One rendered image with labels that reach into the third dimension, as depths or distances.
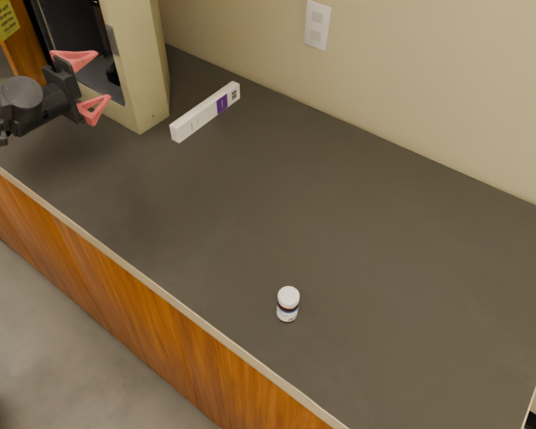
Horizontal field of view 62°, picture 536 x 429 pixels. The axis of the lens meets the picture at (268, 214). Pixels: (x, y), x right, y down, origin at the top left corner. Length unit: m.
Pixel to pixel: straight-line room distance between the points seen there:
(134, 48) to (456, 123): 0.79
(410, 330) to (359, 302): 0.10
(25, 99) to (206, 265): 0.44
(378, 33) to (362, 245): 0.52
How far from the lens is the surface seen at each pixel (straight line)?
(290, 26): 1.31
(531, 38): 1.07
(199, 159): 1.14
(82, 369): 1.95
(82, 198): 1.11
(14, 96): 0.83
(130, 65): 1.15
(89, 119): 0.97
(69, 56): 0.95
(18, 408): 1.98
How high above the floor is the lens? 1.69
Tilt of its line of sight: 48 degrees down
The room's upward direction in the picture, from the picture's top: 2 degrees clockwise
